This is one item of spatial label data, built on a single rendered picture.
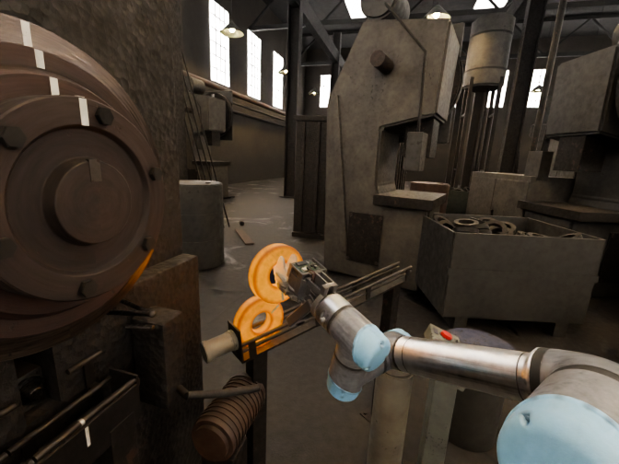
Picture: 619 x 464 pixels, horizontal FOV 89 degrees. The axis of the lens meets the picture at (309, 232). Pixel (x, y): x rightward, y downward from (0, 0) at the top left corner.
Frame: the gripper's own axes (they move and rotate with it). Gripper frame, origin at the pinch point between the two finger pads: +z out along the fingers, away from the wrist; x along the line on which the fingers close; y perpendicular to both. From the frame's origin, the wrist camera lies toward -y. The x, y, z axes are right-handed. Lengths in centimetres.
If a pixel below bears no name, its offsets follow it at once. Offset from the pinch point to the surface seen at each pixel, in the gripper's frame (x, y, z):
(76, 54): 39, 41, 10
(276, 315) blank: -5.2, -20.6, 2.6
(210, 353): 16.2, -24.3, 0.2
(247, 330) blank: 4.8, -22.4, 2.0
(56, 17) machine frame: 40, 45, 29
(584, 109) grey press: -321, 73, 35
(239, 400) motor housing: 9.9, -37.8, -7.1
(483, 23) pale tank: -752, 246, 404
